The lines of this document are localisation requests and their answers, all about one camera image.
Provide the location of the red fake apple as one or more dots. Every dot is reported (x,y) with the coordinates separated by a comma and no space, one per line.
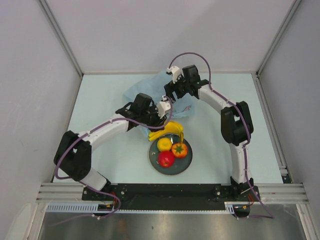
(166,159)

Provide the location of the orange fake persimmon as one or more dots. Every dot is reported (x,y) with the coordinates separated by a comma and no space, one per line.
(179,150)

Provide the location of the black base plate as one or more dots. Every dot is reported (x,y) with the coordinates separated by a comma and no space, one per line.
(177,197)

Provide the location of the yellow fake banana bunch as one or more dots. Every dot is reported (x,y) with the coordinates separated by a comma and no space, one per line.
(172,127)

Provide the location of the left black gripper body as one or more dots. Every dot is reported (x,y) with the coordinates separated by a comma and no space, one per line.
(152,117)

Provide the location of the dark blue ceramic plate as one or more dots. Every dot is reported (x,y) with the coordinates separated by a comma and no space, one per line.
(179,166)

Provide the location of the white slotted cable duct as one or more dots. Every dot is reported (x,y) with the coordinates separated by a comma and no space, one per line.
(79,208)

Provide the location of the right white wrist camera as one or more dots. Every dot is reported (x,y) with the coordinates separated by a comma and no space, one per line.
(175,72)

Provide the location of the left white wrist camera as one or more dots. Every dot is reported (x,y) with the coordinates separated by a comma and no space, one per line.
(164,107)

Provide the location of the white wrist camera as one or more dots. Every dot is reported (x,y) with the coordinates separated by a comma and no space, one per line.
(164,107)
(175,72)

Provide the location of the aluminium frame rail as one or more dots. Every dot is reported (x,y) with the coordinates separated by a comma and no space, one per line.
(285,193)

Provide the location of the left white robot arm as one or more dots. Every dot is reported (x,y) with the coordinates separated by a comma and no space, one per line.
(74,154)

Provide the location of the yellow fake lemon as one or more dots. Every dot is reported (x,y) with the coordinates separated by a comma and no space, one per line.
(164,144)

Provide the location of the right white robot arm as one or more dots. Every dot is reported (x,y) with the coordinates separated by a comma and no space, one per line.
(235,118)

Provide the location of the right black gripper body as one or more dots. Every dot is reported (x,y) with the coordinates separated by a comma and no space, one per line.
(180,87)

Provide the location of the light blue plastic bag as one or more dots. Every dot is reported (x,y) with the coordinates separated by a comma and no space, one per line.
(153,85)

